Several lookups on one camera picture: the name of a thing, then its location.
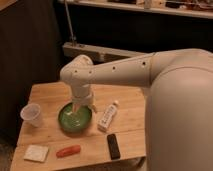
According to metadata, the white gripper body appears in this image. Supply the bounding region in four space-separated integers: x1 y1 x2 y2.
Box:
71 86 93 106

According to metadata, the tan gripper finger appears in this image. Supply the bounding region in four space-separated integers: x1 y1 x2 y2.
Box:
72 103 80 113
91 104 97 113

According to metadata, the translucent white cup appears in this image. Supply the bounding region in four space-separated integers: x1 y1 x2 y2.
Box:
20 103 43 127

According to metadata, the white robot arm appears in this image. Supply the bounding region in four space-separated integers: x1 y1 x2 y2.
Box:
60 49 213 171

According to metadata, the green ceramic bowl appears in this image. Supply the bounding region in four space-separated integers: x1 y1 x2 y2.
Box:
58 103 92 133

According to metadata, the white labelled tube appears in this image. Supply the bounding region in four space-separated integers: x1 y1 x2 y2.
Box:
97 100 119 132

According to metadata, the wooden table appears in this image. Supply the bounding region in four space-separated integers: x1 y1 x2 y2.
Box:
11 82 146 171

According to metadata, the grey metal shelf beam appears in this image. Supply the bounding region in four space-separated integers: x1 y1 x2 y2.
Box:
62 41 148 63

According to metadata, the black rectangular remote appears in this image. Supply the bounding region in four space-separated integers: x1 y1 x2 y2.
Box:
107 134 121 160

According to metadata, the metal vertical pole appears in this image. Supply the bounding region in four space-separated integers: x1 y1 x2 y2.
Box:
64 0 76 45

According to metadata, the white square sponge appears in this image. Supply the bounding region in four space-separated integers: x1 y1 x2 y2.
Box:
24 145 49 162

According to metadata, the upper shelf with clutter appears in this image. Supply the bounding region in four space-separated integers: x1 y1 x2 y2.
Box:
58 0 213 19

